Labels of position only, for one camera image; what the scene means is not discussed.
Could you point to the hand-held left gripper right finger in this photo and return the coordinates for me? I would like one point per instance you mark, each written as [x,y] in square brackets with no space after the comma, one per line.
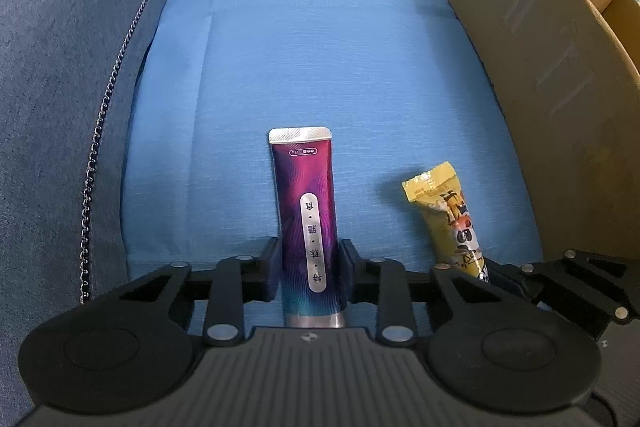
[352,277]

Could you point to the brown cardboard box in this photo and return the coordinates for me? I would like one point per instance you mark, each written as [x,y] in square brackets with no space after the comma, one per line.
[540,82]

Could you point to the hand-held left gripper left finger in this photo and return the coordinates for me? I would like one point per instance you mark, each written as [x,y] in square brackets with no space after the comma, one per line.
[267,274]

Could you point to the blue and cream printed sheet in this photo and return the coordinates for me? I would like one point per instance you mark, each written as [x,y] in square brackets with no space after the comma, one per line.
[325,57]

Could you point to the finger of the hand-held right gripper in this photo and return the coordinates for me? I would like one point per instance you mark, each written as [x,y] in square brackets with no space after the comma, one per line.
[575,302]
[580,266]

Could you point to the yellow cartoon snack packet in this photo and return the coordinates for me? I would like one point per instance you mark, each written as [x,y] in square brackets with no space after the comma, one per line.
[450,217]

